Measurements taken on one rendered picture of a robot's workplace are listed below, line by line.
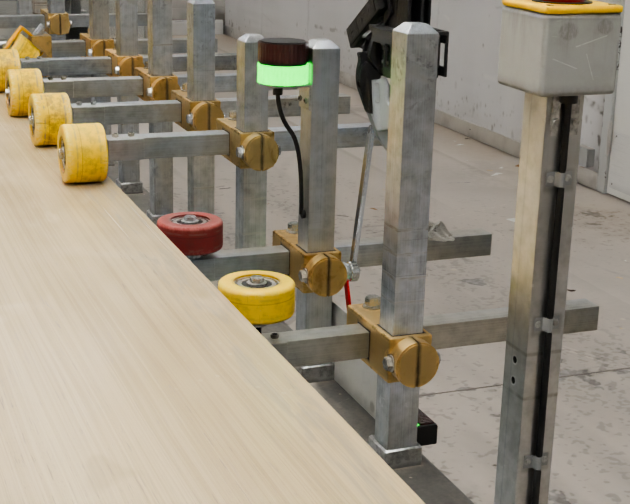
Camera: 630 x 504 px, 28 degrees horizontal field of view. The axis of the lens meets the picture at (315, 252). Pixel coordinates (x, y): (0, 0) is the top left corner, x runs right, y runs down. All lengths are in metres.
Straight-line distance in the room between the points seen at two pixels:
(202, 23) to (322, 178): 0.52
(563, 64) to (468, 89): 5.72
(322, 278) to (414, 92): 0.34
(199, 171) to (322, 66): 0.55
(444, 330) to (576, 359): 2.31
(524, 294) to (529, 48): 0.21
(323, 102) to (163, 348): 0.46
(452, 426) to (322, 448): 2.24
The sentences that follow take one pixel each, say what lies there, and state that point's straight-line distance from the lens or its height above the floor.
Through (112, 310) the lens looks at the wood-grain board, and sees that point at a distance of 1.24.
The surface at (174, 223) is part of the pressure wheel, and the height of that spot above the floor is 0.91.
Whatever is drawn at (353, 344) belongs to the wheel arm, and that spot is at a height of 0.83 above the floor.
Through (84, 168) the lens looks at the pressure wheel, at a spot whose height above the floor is 0.93.
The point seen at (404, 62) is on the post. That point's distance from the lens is 1.25.
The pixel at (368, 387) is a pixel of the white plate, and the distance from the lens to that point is 1.49.
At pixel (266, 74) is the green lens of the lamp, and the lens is 1.46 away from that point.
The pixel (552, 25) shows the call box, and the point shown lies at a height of 1.21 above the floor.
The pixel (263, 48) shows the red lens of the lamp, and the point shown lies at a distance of 1.46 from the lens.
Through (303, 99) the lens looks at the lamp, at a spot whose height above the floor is 1.06.
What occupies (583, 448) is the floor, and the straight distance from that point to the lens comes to 3.14.
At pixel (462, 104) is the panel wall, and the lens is 6.78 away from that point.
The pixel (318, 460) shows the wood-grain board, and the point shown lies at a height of 0.90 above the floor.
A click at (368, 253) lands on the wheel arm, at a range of 1.61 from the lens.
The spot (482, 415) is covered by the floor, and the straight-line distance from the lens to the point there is 3.26.
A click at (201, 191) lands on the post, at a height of 0.83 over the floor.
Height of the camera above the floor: 1.31
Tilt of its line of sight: 17 degrees down
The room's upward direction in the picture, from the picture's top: 2 degrees clockwise
